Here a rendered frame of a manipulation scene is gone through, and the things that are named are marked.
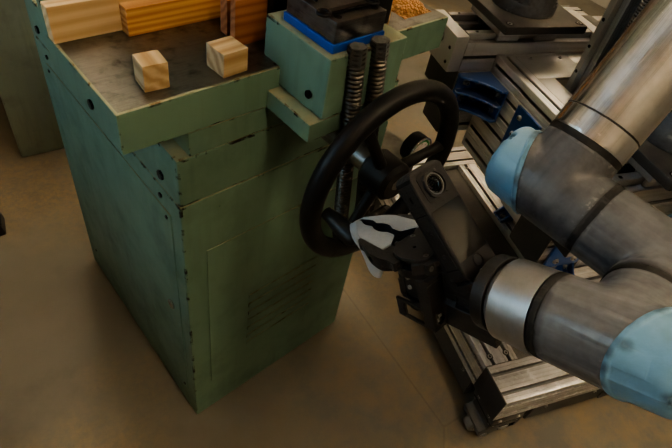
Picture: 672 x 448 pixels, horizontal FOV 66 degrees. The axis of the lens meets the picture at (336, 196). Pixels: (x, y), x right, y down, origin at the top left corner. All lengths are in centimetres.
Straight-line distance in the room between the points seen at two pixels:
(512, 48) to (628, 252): 90
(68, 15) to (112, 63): 8
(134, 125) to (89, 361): 93
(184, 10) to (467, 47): 68
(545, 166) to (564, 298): 13
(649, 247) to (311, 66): 42
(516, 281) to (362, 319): 111
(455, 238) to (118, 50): 50
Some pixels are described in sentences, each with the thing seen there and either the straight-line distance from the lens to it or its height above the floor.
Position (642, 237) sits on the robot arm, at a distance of 50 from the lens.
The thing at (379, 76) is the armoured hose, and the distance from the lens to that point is 70.
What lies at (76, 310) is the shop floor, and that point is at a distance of 158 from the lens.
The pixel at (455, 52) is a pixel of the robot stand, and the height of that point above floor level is 74.
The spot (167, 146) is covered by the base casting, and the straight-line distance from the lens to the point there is 75.
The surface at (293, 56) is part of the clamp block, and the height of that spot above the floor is 93.
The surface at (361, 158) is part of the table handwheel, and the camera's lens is 72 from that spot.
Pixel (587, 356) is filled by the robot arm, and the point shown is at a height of 96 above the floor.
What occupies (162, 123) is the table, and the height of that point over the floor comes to 87.
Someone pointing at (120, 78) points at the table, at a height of 90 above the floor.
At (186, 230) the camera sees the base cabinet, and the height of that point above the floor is 66.
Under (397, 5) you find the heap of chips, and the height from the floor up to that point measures 91.
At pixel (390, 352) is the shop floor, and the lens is 151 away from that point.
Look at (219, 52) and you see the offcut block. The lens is 69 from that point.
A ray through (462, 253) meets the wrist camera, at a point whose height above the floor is 93.
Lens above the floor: 127
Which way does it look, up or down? 43 degrees down
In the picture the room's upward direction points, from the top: 12 degrees clockwise
